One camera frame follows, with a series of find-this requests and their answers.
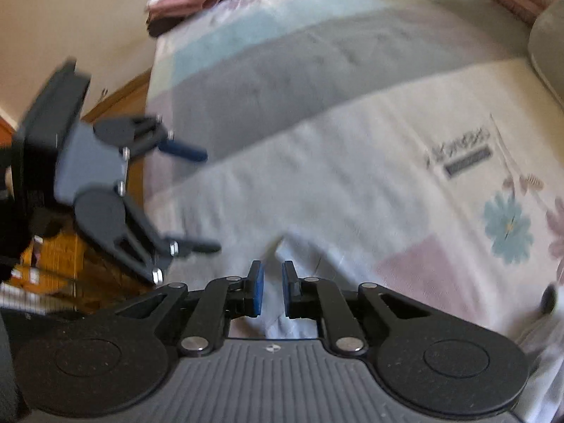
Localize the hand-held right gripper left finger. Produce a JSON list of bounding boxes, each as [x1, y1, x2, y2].
[[114, 260, 265, 357]]

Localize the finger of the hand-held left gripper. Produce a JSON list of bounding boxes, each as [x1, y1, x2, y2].
[[115, 195, 222, 285], [124, 116, 209, 164]]

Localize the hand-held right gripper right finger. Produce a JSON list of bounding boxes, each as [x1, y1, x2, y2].
[[282, 260, 435, 357]]

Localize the grey cat face cushion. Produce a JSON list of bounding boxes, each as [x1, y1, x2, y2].
[[529, 0, 564, 111]]

